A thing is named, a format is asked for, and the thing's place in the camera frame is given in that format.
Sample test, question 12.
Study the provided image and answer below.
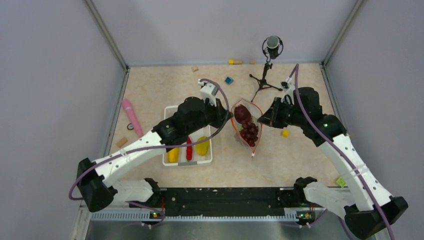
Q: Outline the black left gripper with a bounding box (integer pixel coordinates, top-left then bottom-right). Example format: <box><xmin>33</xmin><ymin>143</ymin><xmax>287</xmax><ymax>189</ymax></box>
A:
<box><xmin>187</xmin><ymin>95</ymin><xmax>234</xmax><ymax>134</ymax></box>

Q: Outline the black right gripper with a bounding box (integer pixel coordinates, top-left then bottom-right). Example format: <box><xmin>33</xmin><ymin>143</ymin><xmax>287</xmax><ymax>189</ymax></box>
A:
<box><xmin>257</xmin><ymin>96</ymin><xmax>306</xmax><ymax>129</ymax></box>

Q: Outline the clear orange-zip bag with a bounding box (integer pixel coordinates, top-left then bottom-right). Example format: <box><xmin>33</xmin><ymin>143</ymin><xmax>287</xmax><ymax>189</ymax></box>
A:
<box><xmin>231</xmin><ymin>97</ymin><xmax>263</xmax><ymax>158</ymax></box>

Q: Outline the dark red grape bunch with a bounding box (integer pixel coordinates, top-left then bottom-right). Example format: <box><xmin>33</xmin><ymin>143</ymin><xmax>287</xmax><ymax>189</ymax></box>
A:
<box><xmin>239</xmin><ymin>121</ymin><xmax>259</xmax><ymax>147</ymax></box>

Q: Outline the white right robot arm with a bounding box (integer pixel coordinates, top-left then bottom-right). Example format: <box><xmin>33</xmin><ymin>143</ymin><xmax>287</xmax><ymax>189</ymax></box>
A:
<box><xmin>258</xmin><ymin>87</ymin><xmax>408</xmax><ymax>240</ymax></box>

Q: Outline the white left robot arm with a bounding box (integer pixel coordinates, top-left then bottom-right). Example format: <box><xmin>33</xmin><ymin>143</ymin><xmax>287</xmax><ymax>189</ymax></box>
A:
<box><xmin>75</xmin><ymin>97</ymin><xmax>233</xmax><ymax>213</ymax></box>

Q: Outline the yellow cube block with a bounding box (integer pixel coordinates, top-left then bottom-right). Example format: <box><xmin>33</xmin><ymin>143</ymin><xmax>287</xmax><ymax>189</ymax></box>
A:
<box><xmin>281</xmin><ymin>129</ymin><xmax>290</xmax><ymax>138</ymax></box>

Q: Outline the blue square block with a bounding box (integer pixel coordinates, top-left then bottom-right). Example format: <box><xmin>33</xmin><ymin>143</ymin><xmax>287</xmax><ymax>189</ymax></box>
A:
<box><xmin>224</xmin><ymin>76</ymin><xmax>234</xmax><ymax>85</ymax></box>

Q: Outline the white perforated plastic basket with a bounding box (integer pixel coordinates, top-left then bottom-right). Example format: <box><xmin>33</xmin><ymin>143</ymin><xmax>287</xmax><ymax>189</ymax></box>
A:
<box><xmin>162</xmin><ymin>126</ymin><xmax>213</xmax><ymax>168</ymax></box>

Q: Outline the red chili pepper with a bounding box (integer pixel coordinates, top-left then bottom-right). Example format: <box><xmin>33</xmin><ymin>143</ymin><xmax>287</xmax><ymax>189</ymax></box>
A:
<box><xmin>185</xmin><ymin>137</ymin><xmax>193</xmax><ymax>162</ymax></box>

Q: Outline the yellow and tan cylinder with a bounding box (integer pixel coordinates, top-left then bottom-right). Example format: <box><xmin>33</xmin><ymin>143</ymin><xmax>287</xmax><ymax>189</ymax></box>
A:
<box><xmin>228</xmin><ymin>59</ymin><xmax>243</xmax><ymax>65</ymax></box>

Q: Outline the yellow corn cob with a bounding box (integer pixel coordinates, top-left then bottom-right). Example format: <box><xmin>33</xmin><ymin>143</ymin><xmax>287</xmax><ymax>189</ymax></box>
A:
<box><xmin>167</xmin><ymin>148</ymin><xmax>180</xmax><ymax>164</ymax></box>

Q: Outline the black microphone tripod stand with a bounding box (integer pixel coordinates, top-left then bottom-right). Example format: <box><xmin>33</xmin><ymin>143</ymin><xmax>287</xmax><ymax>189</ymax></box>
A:
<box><xmin>249</xmin><ymin>35</ymin><xmax>284</xmax><ymax>103</ymax></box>

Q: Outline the pink cylindrical toy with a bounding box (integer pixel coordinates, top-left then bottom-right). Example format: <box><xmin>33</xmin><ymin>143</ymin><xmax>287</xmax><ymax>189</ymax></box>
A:
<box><xmin>121</xmin><ymin>98</ymin><xmax>144</xmax><ymax>138</ymax></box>

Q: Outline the green block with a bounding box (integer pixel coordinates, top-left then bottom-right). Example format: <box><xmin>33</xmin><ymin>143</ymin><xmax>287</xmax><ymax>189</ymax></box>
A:
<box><xmin>335</xmin><ymin>176</ymin><xmax>347</xmax><ymax>188</ymax></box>

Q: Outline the wooden block near left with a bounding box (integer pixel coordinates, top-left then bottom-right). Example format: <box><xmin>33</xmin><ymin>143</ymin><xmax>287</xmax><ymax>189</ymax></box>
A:
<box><xmin>116</xmin><ymin>137</ymin><xmax>128</xmax><ymax>148</ymax></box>

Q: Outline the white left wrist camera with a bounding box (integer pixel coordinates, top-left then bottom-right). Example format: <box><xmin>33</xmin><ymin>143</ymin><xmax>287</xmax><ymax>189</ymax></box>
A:
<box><xmin>197</xmin><ymin>78</ymin><xmax>219</xmax><ymax>107</ymax></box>

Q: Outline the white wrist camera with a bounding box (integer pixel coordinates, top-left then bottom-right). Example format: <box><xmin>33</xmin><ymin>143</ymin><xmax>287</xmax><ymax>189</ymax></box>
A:
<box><xmin>281</xmin><ymin>77</ymin><xmax>295</xmax><ymax>101</ymax></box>
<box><xmin>197</xmin><ymin>78</ymin><xmax>219</xmax><ymax>107</ymax></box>

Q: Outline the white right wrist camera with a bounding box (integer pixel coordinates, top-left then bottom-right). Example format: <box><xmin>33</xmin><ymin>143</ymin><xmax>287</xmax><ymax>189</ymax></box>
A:
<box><xmin>281</xmin><ymin>77</ymin><xmax>295</xmax><ymax>101</ymax></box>

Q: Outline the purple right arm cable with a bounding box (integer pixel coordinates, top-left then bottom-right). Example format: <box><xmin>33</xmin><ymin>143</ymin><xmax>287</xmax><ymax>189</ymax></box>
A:
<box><xmin>287</xmin><ymin>63</ymin><xmax>397</xmax><ymax>240</ymax></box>

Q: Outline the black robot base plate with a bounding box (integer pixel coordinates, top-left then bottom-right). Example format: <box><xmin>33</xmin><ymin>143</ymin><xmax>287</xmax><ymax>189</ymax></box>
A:
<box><xmin>129</xmin><ymin>177</ymin><xmax>327</xmax><ymax>220</ymax></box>

